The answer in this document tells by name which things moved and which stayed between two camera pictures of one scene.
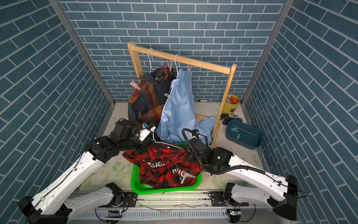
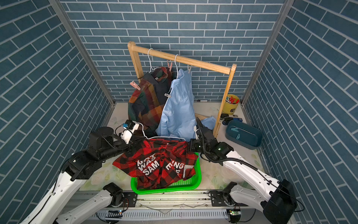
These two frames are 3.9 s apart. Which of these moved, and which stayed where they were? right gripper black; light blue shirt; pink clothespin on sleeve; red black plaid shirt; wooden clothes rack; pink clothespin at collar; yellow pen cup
Moved: right gripper black; red black plaid shirt
Stayed: pink clothespin on sleeve; pink clothespin at collar; yellow pen cup; wooden clothes rack; light blue shirt
